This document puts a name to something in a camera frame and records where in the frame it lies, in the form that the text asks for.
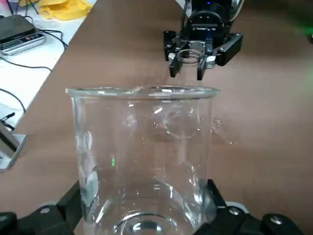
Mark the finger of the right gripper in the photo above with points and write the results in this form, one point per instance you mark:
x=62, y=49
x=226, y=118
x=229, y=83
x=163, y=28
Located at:
x=230, y=49
x=171, y=46

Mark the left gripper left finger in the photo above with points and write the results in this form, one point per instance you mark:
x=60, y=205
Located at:
x=36, y=222

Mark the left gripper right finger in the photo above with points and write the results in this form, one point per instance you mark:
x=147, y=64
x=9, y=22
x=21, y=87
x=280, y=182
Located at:
x=234, y=222

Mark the clear glass conical flask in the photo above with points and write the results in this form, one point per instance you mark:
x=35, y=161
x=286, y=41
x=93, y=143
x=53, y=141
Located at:
x=189, y=71

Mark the clear glass beaker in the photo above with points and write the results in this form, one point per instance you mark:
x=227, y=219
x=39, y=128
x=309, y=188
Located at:
x=102, y=147

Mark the yellow fabric bag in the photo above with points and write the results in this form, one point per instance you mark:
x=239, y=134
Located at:
x=63, y=12

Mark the white desk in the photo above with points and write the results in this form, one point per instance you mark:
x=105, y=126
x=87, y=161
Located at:
x=29, y=80

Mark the silver digital scale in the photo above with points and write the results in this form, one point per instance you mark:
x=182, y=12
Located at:
x=17, y=36

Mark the aluminium frame profile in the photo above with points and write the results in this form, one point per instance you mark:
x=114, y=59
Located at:
x=12, y=151

